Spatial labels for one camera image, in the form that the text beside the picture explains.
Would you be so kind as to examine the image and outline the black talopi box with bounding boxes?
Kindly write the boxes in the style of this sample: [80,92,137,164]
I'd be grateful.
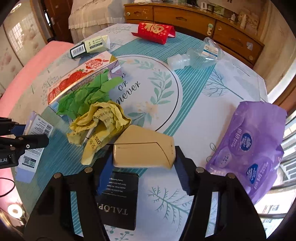
[96,171,139,230]

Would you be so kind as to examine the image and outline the tan cardboard box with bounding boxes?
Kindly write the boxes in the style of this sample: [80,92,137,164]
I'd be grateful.
[113,125,176,169]

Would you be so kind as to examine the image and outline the yellow paper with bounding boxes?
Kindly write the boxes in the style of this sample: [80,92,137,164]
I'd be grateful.
[67,101,132,165]

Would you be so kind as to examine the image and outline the green paper scraps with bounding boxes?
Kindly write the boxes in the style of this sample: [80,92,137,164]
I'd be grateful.
[57,70,123,120]

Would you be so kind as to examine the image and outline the purple tissue pack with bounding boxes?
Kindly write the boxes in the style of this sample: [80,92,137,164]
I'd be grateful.
[206,101,287,204]

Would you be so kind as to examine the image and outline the strawberry carton box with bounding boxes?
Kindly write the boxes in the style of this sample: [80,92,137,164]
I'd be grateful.
[47,51,122,105]

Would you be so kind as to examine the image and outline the white blue carton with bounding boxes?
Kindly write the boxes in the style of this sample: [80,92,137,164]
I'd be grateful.
[16,111,53,183]

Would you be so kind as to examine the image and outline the pink bed cover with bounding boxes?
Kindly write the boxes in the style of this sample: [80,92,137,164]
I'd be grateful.
[0,40,76,209]

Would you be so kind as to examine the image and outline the clear plastic bottle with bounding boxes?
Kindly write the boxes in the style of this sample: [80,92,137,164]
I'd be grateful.
[167,37,224,70]

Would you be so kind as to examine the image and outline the wooden door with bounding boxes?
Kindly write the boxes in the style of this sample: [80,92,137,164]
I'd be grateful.
[41,0,73,43]

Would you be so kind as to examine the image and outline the lace covered furniture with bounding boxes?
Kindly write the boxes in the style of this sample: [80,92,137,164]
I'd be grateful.
[68,0,131,44]

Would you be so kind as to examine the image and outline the red envelope box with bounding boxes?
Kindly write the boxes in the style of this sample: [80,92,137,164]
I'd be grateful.
[132,22,176,45]

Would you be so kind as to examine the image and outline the wooden desk with drawers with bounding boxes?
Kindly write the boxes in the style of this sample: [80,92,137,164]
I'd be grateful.
[125,3,264,68]

